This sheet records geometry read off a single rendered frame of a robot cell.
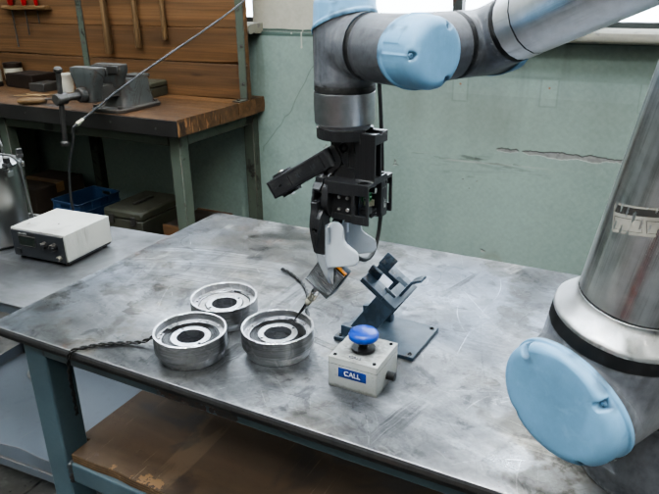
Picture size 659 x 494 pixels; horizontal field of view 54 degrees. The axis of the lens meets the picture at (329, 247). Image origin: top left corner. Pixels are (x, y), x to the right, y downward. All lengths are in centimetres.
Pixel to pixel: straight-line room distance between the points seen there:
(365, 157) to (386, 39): 17
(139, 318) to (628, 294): 77
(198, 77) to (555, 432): 240
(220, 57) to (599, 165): 149
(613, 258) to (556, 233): 192
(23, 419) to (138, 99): 125
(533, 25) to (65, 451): 98
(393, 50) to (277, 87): 207
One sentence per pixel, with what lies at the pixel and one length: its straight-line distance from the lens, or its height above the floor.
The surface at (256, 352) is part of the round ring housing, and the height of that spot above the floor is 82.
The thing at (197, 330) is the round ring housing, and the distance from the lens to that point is 97.
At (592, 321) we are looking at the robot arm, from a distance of 55.
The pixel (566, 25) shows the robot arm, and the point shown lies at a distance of 71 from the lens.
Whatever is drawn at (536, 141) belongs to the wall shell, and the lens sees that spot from 238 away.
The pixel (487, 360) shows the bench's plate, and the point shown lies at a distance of 95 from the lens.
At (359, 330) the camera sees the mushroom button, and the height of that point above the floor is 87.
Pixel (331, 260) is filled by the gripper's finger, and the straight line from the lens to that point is 85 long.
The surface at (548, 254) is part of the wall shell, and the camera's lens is 249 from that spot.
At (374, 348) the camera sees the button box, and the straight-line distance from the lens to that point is 87.
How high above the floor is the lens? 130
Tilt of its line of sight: 22 degrees down
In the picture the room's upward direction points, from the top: 1 degrees counter-clockwise
